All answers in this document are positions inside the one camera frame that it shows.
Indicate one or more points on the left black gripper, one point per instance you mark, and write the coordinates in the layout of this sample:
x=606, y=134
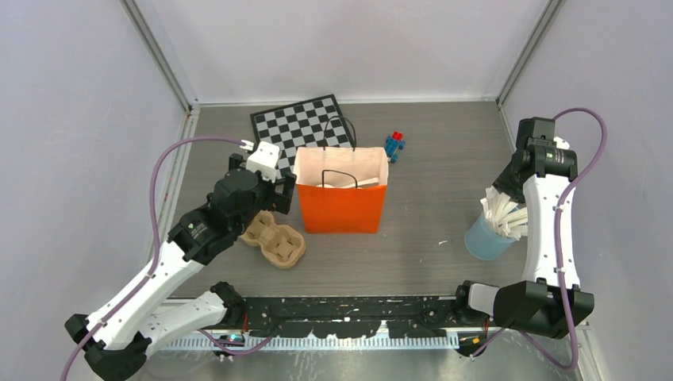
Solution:
x=276, y=200

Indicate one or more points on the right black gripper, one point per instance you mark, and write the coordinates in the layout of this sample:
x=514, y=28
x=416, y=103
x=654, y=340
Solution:
x=504, y=183

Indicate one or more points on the orange paper bag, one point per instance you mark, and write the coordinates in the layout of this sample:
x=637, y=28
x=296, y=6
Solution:
x=329, y=210

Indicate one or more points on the single white straw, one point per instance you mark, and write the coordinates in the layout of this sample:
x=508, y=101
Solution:
x=372, y=182

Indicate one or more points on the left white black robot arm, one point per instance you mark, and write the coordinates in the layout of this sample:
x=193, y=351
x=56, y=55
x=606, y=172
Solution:
x=118, y=338

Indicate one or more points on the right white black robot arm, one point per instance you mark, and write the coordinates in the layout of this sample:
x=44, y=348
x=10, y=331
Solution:
x=537, y=176

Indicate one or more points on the brown pulp cup carrier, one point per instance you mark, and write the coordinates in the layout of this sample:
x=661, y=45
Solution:
x=281, y=245

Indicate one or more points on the white paper-wrapped straws bundle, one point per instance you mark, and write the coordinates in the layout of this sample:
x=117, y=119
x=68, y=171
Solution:
x=503, y=216

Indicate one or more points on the black white chessboard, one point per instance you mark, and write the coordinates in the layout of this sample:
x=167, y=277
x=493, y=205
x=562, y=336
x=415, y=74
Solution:
x=316, y=122

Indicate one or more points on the blue straw holder cup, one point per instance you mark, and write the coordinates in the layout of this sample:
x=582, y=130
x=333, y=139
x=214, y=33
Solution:
x=483, y=243

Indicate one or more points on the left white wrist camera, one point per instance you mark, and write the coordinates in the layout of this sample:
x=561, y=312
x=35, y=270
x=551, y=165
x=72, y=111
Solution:
x=263, y=158

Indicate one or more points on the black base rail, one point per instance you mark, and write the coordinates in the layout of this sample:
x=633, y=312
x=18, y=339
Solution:
x=350, y=317

